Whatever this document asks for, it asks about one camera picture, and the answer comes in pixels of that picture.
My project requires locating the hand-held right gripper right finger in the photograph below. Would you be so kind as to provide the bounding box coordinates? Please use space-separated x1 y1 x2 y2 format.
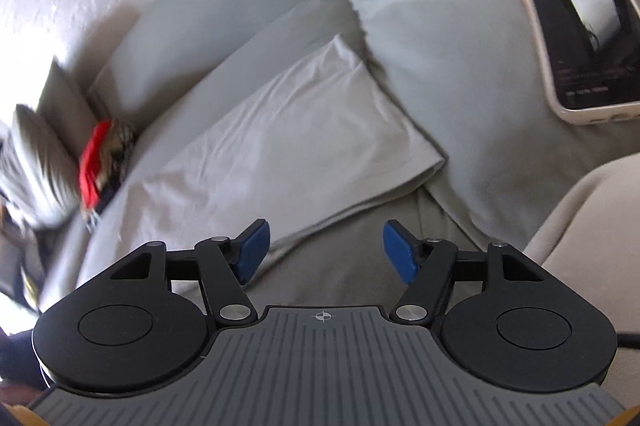
382 219 543 325

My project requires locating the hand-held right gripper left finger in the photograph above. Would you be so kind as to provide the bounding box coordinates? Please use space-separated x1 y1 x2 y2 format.
110 218 272 326

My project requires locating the white t-shirt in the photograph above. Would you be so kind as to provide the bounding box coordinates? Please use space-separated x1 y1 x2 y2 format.
135 33 448 267

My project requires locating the grey sofa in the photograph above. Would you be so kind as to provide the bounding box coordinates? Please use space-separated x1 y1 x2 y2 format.
35 0 640 312

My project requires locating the pale throw pillow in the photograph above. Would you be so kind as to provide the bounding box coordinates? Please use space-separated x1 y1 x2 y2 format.
0 103 83 229

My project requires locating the red garment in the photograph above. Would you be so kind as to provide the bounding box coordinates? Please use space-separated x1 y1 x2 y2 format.
79 120 113 211

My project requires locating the tan garment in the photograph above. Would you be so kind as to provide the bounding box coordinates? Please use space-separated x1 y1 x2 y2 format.
95 118 138 187

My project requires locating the olive throw pillow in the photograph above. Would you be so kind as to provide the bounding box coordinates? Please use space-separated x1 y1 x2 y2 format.
40 58 101 147

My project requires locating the person's right leg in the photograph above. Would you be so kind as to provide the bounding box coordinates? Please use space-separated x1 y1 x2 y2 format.
522 151 640 342

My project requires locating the grey sofa armrest cushion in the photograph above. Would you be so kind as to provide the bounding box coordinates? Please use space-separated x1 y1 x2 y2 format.
345 0 640 247

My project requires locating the smartphone in cream case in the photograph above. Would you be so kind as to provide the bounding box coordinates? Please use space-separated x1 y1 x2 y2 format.
511 0 640 127

